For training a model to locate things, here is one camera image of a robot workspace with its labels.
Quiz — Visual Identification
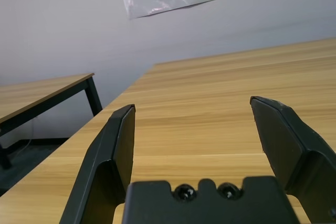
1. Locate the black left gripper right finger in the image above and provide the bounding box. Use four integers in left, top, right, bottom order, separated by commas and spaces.
249, 95, 336, 224

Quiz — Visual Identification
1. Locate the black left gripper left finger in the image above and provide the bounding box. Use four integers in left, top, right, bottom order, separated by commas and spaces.
59, 104, 136, 224

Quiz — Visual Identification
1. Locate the thin white floor cable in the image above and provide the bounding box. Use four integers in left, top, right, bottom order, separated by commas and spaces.
15, 118, 36, 156

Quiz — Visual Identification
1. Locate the wooden side table black frame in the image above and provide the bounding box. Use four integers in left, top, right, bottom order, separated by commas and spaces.
0, 73, 103, 170

